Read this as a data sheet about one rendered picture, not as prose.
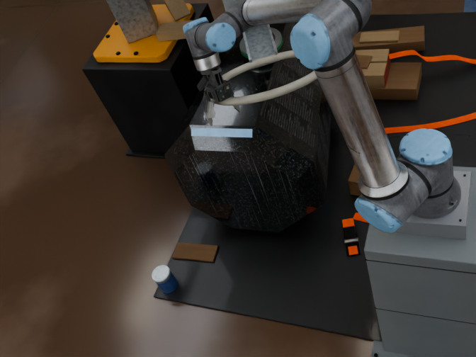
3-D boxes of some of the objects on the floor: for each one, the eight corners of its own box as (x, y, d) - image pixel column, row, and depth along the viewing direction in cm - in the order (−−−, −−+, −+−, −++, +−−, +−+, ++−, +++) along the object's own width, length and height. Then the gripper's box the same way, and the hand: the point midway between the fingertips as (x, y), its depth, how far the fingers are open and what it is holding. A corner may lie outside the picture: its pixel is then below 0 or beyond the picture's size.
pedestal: (126, 156, 388) (74, 72, 334) (163, 88, 424) (122, 3, 370) (214, 163, 362) (172, 74, 307) (246, 90, 398) (214, -2, 344)
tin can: (157, 290, 310) (147, 278, 301) (166, 275, 315) (158, 262, 306) (171, 295, 305) (163, 283, 296) (181, 280, 310) (173, 268, 301)
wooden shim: (172, 258, 321) (171, 257, 320) (178, 243, 327) (177, 241, 326) (213, 262, 312) (212, 261, 311) (218, 246, 318) (217, 245, 316)
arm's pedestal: (498, 278, 265) (513, 157, 203) (492, 383, 237) (508, 282, 175) (387, 263, 285) (370, 150, 222) (370, 360, 257) (346, 261, 195)
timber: (371, 198, 310) (369, 184, 302) (350, 194, 316) (347, 180, 307) (387, 156, 325) (385, 142, 317) (366, 154, 331) (364, 139, 322)
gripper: (194, 78, 195) (213, 132, 204) (237, 59, 201) (253, 111, 210) (183, 76, 202) (202, 128, 211) (225, 57, 209) (241, 108, 217)
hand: (224, 117), depth 213 cm, fingers open, 12 cm apart
